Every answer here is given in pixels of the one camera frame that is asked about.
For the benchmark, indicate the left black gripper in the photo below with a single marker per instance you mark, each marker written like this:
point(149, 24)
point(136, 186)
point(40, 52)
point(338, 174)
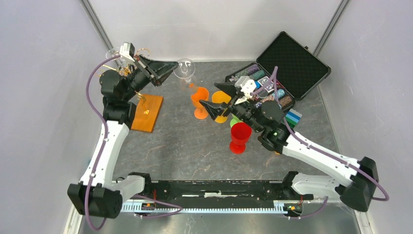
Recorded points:
point(160, 69)

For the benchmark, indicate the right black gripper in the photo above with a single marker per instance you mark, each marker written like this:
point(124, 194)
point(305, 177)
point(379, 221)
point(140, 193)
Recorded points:
point(217, 109)

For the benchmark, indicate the yellow plastic wine glass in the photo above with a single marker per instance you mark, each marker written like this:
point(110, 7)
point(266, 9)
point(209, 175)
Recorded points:
point(220, 97)

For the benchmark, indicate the orange plastic wine glass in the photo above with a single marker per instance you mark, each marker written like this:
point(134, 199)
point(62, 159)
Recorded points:
point(201, 94)

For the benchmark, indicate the green plastic wine glass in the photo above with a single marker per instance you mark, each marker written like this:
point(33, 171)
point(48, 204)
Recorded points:
point(234, 121)

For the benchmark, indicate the clear wine glass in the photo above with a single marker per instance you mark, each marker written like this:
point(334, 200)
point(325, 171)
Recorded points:
point(113, 53)
point(186, 74)

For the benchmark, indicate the red plastic wine glass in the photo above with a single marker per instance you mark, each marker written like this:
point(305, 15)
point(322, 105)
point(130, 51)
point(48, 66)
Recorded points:
point(240, 135)

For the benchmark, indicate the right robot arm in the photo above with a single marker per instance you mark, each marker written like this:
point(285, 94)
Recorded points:
point(353, 181)

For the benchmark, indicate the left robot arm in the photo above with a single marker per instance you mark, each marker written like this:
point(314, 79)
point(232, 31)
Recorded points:
point(95, 195)

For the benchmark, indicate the wooden rack base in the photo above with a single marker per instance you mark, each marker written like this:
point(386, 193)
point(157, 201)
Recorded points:
point(146, 113)

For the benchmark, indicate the blue green brick stack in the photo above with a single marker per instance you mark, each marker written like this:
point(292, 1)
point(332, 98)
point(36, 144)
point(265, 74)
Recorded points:
point(293, 117)

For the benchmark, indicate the black poker chip case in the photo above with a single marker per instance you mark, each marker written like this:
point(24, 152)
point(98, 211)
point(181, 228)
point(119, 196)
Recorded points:
point(287, 69)

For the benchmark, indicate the gold wire wine glass rack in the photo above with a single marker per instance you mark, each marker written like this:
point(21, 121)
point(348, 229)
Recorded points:
point(123, 70)

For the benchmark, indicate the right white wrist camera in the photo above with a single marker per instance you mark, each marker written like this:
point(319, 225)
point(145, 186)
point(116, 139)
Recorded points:
point(246, 85)

